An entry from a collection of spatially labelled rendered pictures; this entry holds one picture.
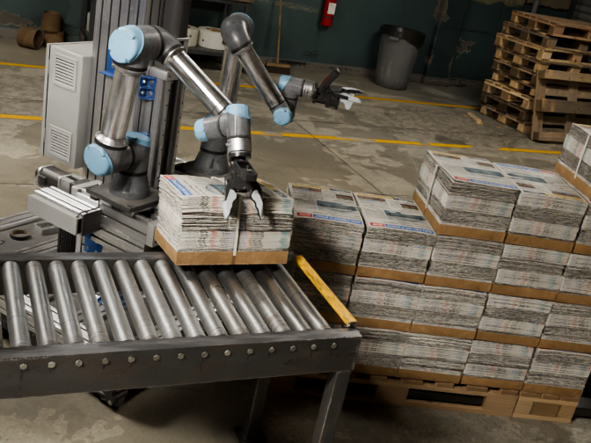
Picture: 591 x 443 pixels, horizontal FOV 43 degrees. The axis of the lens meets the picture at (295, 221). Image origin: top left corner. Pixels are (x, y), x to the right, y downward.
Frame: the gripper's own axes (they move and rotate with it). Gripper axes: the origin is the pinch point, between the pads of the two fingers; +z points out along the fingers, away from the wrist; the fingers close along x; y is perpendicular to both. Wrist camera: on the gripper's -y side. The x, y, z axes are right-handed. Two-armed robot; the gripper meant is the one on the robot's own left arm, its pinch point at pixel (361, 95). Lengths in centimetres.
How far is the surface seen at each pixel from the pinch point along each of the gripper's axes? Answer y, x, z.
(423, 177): 27.1, 8.5, 33.9
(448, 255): 44, 39, 49
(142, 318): 24, 143, -47
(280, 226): 15, 95, -17
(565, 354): 84, 32, 112
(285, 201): 7, 92, -18
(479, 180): 13, 30, 52
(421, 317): 73, 44, 45
